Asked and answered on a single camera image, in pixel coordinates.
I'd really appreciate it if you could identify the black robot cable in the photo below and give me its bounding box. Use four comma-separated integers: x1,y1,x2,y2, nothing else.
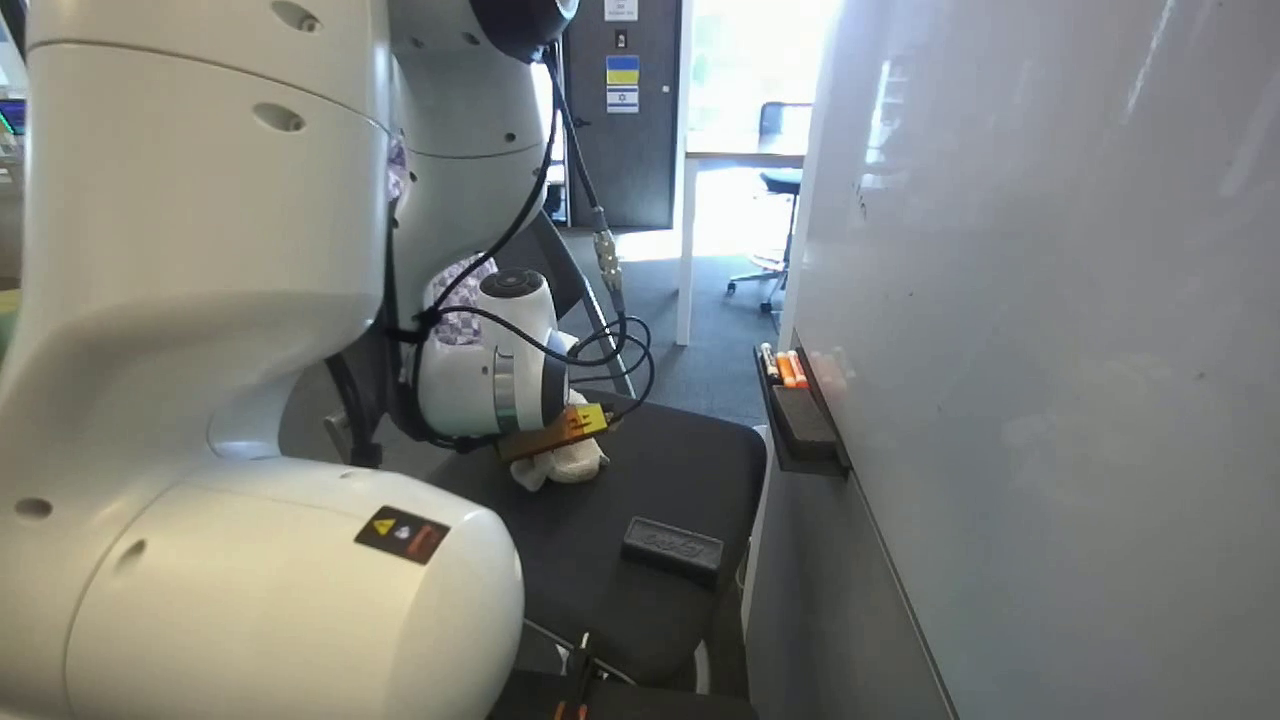
385,36,659,452

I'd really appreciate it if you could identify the black marker tray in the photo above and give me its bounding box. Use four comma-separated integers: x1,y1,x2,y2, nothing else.
755,342,846,476

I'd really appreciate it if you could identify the orange marker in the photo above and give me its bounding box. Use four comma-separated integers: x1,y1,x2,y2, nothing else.
770,351,809,393

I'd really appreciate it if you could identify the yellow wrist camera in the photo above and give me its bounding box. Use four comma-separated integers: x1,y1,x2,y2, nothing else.
500,403,606,460

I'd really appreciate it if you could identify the black whiteboard eraser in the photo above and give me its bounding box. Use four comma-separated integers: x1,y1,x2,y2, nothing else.
623,517,723,574

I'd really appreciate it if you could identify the black mesh stool right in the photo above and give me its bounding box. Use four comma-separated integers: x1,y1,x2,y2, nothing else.
723,100,812,317

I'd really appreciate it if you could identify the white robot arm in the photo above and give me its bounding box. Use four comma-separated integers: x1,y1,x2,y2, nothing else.
0,0,581,720

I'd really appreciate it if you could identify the dark gray door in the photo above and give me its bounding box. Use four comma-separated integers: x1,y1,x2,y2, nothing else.
565,0,685,233

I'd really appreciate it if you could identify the white cream cloth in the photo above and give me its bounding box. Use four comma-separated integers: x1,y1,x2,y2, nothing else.
500,432,602,492

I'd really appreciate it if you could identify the whiteboard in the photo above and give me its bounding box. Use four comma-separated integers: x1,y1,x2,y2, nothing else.
787,0,1280,720

